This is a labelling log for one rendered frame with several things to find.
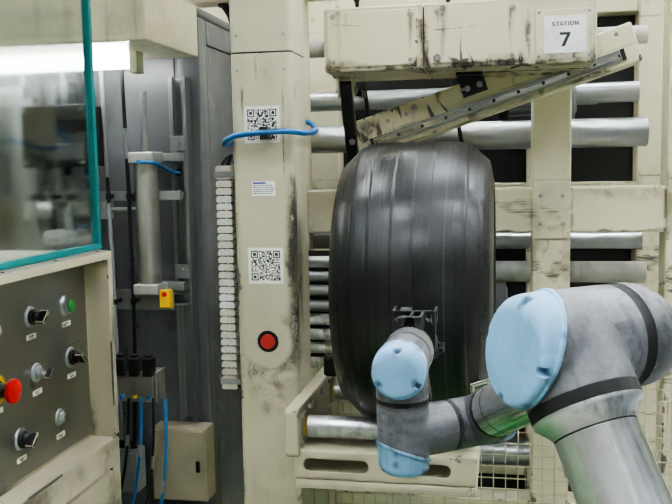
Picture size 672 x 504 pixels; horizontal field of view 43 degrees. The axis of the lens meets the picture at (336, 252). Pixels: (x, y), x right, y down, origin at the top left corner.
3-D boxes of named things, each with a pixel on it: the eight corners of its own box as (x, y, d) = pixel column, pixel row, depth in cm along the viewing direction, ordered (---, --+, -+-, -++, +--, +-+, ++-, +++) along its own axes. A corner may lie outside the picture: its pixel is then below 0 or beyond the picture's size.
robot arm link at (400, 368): (368, 406, 117) (367, 345, 116) (380, 386, 128) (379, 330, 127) (426, 408, 115) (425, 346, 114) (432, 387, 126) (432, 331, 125)
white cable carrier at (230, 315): (222, 389, 182) (214, 165, 178) (229, 383, 187) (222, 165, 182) (241, 389, 181) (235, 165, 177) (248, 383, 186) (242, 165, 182)
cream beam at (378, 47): (323, 73, 196) (322, 8, 194) (343, 83, 220) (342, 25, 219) (598, 62, 184) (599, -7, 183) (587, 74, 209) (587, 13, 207)
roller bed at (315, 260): (286, 370, 219) (283, 255, 216) (299, 357, 234) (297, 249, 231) (362, 372, 215) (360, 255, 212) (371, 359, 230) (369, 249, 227)
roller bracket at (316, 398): (284, 458, 168) (283, 409, 167) (325, 402, 207) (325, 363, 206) (301, 459, 167) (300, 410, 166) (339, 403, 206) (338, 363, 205)
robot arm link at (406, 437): (461, 470, 122) (460, 396, 121) (393, 484, 117) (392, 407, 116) (432, 454, 129) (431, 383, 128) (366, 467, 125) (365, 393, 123)
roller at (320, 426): (305, 433, 175) (300, 439, 171) (305, 411, 175) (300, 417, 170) (477, 441, 168) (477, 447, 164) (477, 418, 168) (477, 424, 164)
